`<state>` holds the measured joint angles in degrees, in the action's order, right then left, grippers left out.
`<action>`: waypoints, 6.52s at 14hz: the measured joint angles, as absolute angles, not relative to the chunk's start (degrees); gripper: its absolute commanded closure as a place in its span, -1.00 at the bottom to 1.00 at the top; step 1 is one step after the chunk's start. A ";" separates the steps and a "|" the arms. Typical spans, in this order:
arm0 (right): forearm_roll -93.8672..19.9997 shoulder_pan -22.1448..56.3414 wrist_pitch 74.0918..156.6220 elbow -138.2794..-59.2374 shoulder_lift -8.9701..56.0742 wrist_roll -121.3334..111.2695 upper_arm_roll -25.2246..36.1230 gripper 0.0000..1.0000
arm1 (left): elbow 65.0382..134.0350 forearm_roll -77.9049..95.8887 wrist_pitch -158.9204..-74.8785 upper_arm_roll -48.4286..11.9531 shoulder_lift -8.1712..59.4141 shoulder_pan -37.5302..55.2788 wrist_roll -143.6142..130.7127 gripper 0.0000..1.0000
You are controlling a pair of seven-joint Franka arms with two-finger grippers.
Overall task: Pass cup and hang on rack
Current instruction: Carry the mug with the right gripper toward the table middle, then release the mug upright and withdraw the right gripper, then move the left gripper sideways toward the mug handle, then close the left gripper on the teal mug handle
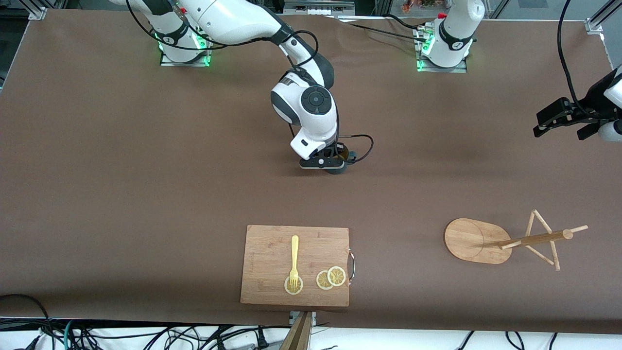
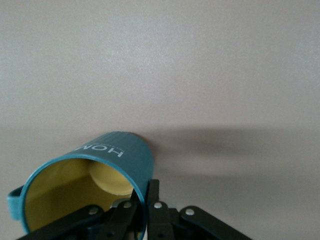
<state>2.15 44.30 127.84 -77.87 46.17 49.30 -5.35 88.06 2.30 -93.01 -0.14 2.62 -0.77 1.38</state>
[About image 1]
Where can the dark teal cup yellow inside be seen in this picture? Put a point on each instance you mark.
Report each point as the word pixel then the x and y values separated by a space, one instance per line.
pixel 351 156

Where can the lemon slice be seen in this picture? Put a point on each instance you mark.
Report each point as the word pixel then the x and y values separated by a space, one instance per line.
pixel 336 276
pixel 300 286
pixel 322 280

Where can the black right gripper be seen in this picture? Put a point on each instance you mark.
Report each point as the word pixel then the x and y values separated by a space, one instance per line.
pixel 327 152

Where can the metal mounting bracket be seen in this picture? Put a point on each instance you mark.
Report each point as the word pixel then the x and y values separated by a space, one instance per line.
pixel 293 317

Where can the wooden cup rack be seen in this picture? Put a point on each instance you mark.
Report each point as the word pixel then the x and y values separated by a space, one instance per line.
pixel 466 240

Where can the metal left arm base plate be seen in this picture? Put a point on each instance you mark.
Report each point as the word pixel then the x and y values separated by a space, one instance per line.
pixel 442 70

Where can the yellow plastic fork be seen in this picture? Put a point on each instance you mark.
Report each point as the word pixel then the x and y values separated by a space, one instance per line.
pixel 294 253

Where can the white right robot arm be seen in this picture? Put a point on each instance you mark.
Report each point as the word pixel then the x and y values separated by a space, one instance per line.
pixel 233 19

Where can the orange objects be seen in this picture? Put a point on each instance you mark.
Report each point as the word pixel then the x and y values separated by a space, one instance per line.
pixel 418 5

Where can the grey power strip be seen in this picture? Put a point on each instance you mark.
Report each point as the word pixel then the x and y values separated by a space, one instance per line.
pixel 318 6

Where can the wooden beam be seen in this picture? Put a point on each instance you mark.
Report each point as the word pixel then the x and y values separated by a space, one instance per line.
pixel 297 335

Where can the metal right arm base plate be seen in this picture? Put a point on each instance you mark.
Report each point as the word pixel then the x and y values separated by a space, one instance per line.
pixel 184 63

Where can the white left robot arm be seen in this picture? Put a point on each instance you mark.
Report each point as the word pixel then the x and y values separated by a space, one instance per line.
pixel 454 34

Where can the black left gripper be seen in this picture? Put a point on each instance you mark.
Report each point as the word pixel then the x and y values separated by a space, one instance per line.
pixel 584 113

